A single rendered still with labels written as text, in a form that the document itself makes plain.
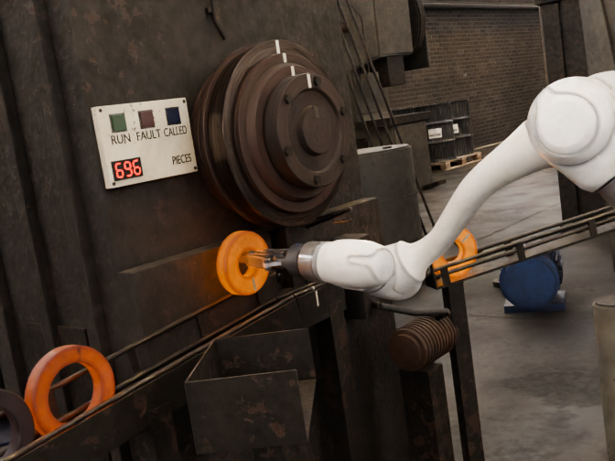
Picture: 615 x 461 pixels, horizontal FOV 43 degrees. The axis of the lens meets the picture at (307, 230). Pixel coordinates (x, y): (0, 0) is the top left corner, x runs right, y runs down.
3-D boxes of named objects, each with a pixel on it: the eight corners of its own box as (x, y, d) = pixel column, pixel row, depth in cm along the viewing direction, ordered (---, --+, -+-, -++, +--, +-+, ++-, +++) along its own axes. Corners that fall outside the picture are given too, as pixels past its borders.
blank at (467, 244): (448, 287, 228) (453, 289, 225) (413, 252, 224) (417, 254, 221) (482, 248, 230) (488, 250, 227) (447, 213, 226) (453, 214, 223)
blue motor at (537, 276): (501, 321, 389) (492, 254, 384) (511, 291, 442) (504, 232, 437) (565, 318, 378) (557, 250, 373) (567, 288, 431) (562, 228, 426)
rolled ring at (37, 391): (15, 392, 141) (5, 391, 143) (67, 463, 149) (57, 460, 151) (85, 326, 153) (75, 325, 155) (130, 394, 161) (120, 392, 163)
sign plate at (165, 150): (105, 188, 172) (90, 108, 170) (192, 171, 192) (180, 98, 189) (112, 188, 171) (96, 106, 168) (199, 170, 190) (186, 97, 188)
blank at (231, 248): (209, 244, 181) (219, 245, 179) (252, 221, 192) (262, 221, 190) (225, 305, 186) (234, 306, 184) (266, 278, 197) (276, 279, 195)
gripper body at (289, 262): (297, 281, 172) (267, 278, 178) (321, 272, 179) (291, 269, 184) (294, 248, 171) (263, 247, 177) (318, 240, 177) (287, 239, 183)
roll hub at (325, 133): (273, 197, 186) (254, 79, 182) (343, 178, 207) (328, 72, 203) (290, 196, 182) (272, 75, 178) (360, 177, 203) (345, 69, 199)
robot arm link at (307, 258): (342, 276, 175) (321, 274, 179) (338, 237, 174) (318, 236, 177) (318, 287, 168) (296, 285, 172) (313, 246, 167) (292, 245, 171)
